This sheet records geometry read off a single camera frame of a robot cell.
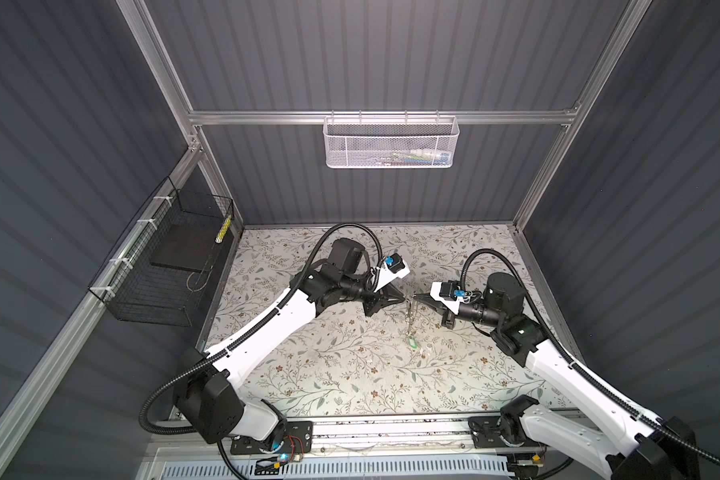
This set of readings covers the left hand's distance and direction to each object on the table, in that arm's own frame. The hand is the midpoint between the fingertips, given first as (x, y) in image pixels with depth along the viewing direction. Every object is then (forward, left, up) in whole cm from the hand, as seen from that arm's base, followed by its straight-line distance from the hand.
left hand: (401, 294), depth 72 cm
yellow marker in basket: (+20, +47, +3) cm, 51 cm away
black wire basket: (+9, +59, +3) cm, 60 cm away
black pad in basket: (+14, +53, +5) cm, 56 cm away
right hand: (-1, -5, +1) cm, 5 cm away
